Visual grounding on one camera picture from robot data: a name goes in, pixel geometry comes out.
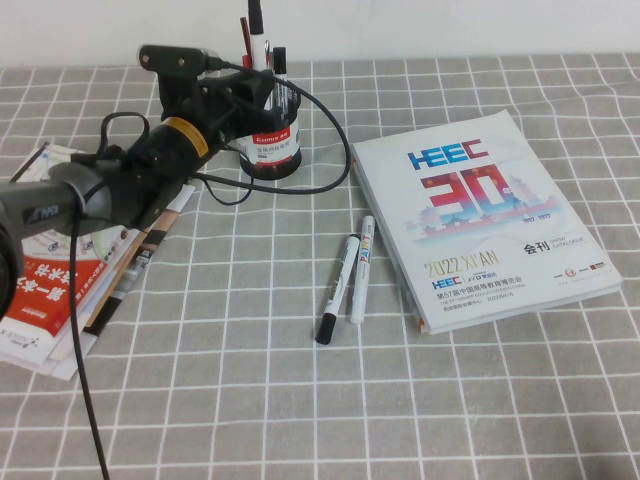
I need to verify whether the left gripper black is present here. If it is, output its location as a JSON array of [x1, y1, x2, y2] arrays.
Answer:
[[149, 69, 281, 174]]

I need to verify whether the whiteboard marker black cap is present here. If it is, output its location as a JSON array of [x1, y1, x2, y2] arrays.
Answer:
[[314, 234, 361, 346], [247, 0, 267, 70]]

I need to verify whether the black mesh pen holder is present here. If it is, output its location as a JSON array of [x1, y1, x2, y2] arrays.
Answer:
[[227, 74, 304, 181]]

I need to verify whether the black capped marker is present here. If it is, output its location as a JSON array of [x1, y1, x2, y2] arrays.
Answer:
[[272, 46, 290, 119]]

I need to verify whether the white paint marker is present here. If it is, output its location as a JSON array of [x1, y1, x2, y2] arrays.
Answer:
[[349, 214, 377, 325]]

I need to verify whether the brochure with interior photo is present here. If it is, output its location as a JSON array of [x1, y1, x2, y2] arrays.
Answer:
[[82, 184, 196, 337]]

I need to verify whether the white HEEC catalogue book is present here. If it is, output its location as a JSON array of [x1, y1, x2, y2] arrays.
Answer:
[[351, 109, 623, 336]]

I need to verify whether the map cover book orange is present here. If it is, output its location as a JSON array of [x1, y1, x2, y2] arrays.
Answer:
[[0, 142, 176, 341]]

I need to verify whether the white paper booklet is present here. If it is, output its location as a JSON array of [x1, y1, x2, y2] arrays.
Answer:
[[0, 324, 96, 384]]

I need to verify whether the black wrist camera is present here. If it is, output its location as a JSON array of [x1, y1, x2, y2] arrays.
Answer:
[[137, 43, 210, 76]]

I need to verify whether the black camera cable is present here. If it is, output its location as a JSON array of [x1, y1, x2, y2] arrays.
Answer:
[[69, 57, 352, 480]]

